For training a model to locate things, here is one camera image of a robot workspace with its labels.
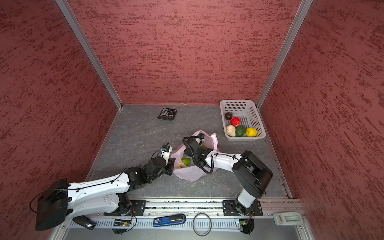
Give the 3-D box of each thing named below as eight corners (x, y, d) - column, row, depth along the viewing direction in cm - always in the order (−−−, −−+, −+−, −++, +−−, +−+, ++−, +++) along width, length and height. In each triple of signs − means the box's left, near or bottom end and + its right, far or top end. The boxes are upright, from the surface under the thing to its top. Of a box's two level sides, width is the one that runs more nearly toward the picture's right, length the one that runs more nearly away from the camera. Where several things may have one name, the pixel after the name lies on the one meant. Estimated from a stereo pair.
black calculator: (158, 118, 115) (158, 116, 113) (163, 108, 122) (163, 106, 120) (172, 121, 113) (172, 119, 111) (177, 111, 120) (177, 109, 118)
